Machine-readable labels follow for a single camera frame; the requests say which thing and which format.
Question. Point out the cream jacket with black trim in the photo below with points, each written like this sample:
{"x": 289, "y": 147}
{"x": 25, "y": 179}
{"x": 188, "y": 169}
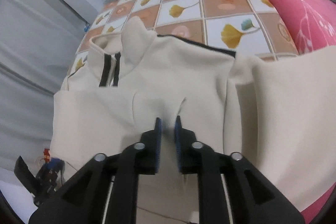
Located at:
{"x": 108, "y": 119}

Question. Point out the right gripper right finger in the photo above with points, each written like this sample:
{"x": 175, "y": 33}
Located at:
{"x": 230, "y": 188}

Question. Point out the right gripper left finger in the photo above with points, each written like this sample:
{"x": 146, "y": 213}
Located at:
{"x": 105, "y": 189}

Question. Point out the white curtain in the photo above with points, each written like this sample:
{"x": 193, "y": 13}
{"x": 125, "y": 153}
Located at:
{"x": 39, "y": 39}

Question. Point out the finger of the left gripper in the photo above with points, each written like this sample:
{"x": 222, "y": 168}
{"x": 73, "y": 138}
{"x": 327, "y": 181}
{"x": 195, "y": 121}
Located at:
{"x": 27, "y": 179}

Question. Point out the pink floral blanket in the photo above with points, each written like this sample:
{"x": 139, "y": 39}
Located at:
{"x": 294, "y": 3}

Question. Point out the checkered ginkgo bed sheet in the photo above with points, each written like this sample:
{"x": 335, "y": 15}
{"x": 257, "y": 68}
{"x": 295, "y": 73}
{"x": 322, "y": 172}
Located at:
{"x": 199, "y": 8}

